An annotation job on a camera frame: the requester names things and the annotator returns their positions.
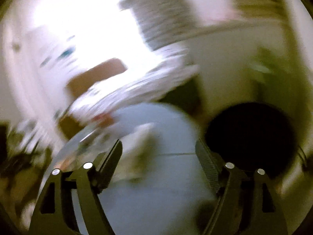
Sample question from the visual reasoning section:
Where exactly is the black round trash bin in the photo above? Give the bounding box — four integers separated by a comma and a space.
204, 102, 297, 180

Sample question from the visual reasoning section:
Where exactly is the wooden headboard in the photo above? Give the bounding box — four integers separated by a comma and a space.
66, 58, 127, 100

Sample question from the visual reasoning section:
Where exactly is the white cabinet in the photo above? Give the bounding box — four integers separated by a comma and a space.
186, 20, 296, 117

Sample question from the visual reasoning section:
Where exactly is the white rumpled bed duvet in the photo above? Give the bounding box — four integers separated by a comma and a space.
68, 42, 200, 124

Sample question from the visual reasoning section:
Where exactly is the stack of books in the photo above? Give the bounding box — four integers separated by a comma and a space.
230, 0, 289, 22

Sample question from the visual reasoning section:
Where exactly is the patterned grey wall hanging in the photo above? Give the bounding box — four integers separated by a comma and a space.
123, 0, 196, 51

